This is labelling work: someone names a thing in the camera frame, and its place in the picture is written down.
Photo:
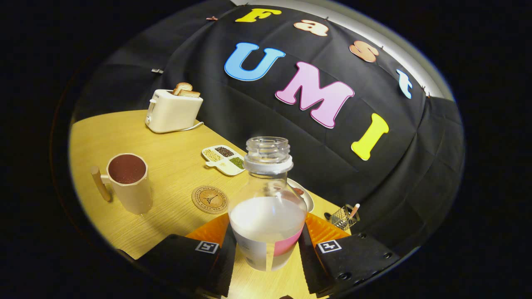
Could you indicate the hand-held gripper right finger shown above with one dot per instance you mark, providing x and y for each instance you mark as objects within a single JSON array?
[{"x": 309, "y": 270}]

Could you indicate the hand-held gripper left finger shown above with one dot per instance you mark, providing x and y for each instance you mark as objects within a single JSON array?
[{"x": 225, "y": 274}]

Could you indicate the clear juice bottle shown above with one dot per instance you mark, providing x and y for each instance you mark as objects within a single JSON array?
[{"x": 266, "y": 216}]

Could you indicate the round wooden coaster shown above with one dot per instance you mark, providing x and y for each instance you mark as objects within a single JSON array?
[{"x": 208, "y": 200}]

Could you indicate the white round plate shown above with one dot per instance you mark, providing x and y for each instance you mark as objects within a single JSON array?
[{"x": 308, "y": 200}]

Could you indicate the wooden table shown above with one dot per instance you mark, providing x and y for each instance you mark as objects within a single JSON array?
[{"x": 166, "y": 232}]

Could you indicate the pink white packet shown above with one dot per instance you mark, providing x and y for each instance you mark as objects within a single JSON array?
[{"x": 354, "y": 210}]

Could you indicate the red meat slice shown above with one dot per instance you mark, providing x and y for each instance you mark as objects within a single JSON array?
[{"x": 299, "y": 191}]

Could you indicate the black backdrop cloth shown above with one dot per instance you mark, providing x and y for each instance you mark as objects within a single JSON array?
[{"x": 374, "y": 187}]

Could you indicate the white divided seed dish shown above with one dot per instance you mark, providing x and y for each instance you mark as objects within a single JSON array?
[{"x": 226, "y": 166}]

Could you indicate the white toaster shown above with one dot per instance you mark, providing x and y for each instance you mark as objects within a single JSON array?
[{"x": 172, "y": 114}]

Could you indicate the toast slice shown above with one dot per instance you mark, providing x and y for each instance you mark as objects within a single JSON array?
[
  {"x": 190, "y": 94},
  {"x": 182, "y": 87}
]

